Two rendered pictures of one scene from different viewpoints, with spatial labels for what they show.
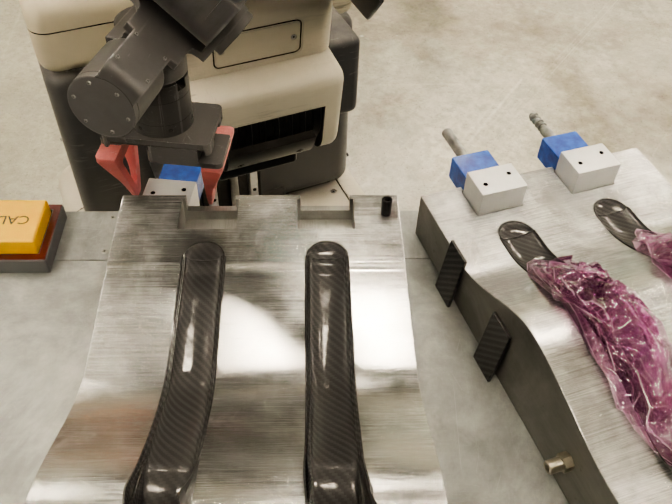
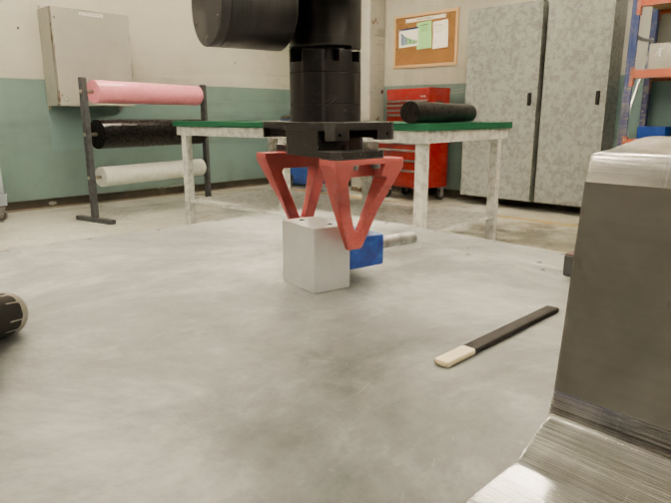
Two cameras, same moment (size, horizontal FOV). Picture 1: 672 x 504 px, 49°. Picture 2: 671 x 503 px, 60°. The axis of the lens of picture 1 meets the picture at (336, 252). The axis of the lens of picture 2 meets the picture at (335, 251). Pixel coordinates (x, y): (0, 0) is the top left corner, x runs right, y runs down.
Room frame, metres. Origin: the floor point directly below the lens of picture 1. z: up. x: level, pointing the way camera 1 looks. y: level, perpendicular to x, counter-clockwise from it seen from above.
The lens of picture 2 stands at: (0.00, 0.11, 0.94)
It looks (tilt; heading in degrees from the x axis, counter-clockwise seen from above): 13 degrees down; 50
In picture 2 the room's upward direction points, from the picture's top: straight up
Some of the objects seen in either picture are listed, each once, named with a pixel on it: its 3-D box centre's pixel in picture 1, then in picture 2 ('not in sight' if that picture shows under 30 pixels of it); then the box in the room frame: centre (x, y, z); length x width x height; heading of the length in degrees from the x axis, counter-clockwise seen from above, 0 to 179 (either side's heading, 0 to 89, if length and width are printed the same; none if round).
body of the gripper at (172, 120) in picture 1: (160, 103); not in sight; (0.56, 0.17, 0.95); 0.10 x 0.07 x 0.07; 87
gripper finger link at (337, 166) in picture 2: not in sight; (343, 189); (0.30, 0.46, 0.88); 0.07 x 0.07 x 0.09; 85
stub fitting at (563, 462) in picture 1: (558, 464); not in sight; (0.27, -0.18, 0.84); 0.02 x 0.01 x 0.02; 110
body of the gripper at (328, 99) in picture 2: not in sight; (325, 98); (0.30, 0.49, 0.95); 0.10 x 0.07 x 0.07; 85
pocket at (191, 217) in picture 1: (211, 225); not in sight; (0.49, 0.12, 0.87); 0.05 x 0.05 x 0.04; 3
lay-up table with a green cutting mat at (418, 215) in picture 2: not in sight; (328, 174); (2.78, 3.54, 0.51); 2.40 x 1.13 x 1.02; 100
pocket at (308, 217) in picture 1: (325, 225); not in sight; (0.49, 0.01, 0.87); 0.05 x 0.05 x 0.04; 3
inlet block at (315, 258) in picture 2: not in sight; (359, 246); (0.34, 0.49, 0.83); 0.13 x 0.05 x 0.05; 176
